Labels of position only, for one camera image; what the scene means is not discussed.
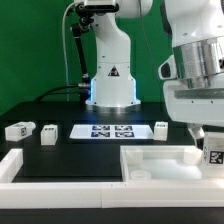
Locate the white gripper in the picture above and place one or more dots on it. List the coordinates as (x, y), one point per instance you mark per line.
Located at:
(200, 106)

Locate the white square table top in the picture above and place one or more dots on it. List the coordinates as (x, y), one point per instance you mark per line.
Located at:
(144, 163)

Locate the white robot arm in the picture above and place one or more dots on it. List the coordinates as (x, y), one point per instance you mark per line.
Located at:
(193, 75)

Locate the white U-shaped fence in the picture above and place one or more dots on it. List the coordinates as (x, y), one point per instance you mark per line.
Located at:
(152, 193)

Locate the white sheet with tags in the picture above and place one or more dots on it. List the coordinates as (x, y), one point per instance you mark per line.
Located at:
(111, 132)

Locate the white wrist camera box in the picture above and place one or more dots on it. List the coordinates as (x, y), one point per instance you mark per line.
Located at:
(168, 70)

